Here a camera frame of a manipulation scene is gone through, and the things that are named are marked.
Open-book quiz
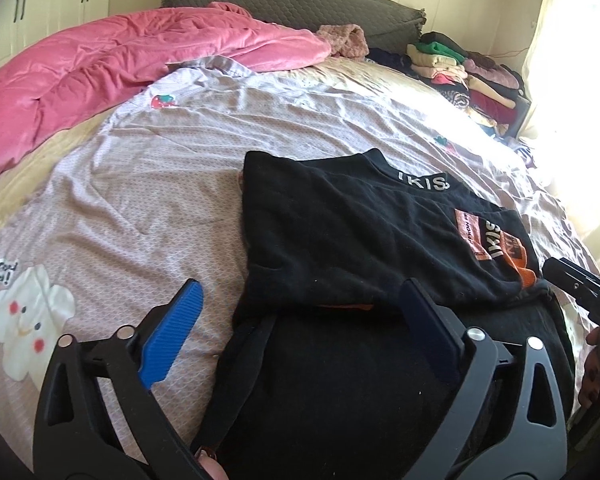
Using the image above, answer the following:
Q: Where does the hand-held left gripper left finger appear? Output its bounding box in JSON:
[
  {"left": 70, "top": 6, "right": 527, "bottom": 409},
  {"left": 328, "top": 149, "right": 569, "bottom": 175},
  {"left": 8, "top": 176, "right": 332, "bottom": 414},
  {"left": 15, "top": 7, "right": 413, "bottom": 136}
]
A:
[{"left": 32, "top": 280, "right": 216, "bottom": 480}]

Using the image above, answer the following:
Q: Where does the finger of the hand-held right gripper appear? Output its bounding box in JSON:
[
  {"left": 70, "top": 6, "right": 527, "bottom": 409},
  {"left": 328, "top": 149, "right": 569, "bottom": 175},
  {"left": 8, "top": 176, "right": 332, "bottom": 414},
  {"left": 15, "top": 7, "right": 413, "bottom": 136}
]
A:
[{"left": 542, "top": 257, "right": 600, "bottom": 311}]

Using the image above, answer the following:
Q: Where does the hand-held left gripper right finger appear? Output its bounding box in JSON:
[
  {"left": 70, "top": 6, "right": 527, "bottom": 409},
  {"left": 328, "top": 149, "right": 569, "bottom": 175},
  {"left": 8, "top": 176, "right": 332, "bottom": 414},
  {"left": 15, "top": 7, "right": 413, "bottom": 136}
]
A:
[{"left": 395, "top": 279, "right": 568, "bottom": 480}]

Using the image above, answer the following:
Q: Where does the black sweater with orange cuffs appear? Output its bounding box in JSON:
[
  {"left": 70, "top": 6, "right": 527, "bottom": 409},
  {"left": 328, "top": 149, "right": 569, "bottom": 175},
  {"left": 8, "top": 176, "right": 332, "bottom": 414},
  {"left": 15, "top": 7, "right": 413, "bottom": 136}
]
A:
[{"left": 190, "top": 148, "right": 578, "bottom": 480}]

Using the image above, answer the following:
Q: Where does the pile of folded clothes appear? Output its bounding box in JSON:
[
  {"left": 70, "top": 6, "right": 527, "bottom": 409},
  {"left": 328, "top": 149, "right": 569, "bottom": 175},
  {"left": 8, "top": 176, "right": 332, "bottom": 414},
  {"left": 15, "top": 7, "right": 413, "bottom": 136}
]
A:
[{"left": 406, "top": 31, "right": 528, "bottom": 136}]

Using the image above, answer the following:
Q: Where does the person's right hand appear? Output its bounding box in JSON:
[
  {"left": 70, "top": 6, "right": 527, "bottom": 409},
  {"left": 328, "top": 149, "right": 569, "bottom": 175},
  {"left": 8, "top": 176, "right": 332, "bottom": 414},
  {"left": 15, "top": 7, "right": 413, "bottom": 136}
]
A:
[{"left": 577, "top": 327, "right": 600, "bottom": 409}]

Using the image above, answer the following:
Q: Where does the lilac printed blanket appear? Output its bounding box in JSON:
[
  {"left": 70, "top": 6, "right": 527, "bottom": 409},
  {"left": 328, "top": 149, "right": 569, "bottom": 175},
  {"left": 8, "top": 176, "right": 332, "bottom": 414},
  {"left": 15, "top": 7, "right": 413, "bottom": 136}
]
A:
[{"left": 0, "top": 55, "right": 600, "bottom": 471}]

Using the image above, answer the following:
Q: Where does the black bedside box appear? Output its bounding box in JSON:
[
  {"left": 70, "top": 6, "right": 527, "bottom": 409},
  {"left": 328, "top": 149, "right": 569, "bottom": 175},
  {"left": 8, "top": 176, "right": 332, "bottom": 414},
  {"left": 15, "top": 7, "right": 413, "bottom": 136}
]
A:
[{"left": 515, "top": 97, "right": 533, "bottom": 138}]

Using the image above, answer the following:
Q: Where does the cream curtain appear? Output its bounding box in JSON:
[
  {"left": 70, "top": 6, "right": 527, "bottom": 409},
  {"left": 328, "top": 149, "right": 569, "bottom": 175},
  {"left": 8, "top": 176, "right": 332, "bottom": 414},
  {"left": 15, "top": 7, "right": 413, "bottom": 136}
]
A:
[{"left": 520, "top": 0, "right": 600, "bottom": 261}]

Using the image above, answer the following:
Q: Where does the dark navy garment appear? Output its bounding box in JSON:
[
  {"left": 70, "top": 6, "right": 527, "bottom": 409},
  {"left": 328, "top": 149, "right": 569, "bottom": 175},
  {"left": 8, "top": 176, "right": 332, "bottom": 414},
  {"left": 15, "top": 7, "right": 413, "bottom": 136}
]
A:
[{"left": 367, "top": 47, "right": 416, "bottom": 73}]

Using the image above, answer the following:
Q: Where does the pink quilt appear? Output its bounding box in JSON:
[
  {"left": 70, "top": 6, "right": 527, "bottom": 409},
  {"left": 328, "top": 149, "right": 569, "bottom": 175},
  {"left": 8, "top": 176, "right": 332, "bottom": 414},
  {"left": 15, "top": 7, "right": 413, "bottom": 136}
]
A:
[{"left": 0, "top": 2, "right": 332, "bottom": 186}]

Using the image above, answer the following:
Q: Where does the pink fluffy garment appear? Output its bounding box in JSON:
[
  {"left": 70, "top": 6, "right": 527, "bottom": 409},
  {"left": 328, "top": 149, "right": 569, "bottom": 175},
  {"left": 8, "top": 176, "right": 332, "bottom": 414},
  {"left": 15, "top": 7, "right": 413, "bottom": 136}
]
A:
[{"left": 316, "top": 24, "right": 370, "bottom": 59}]

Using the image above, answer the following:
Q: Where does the grey quilted headboard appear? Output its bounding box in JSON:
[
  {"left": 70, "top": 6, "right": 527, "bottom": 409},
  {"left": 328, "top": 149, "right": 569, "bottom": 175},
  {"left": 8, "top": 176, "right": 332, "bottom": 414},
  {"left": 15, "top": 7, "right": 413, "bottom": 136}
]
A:
[{"left": 161, "top": 0, "right": 427, "bottom": 53}]

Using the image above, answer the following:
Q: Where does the white wardrobe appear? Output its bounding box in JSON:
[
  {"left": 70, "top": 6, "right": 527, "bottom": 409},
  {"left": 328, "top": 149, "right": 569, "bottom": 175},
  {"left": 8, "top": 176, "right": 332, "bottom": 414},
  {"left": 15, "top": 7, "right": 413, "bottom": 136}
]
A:
[{"left": 0, "top": 0, "right": 116, "bottom": 76}]

